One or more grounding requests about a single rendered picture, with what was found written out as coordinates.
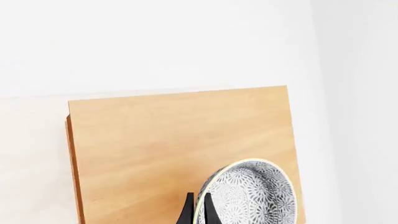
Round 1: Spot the wooden cabinet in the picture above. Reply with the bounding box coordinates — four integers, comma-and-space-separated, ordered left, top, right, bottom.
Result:
65, 85, 307, 224

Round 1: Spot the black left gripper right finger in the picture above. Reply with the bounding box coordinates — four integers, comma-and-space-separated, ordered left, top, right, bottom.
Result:
203, 192, 224, 224

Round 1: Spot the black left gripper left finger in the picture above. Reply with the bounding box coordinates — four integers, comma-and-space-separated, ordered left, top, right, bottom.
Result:
175, 192, 195, 224

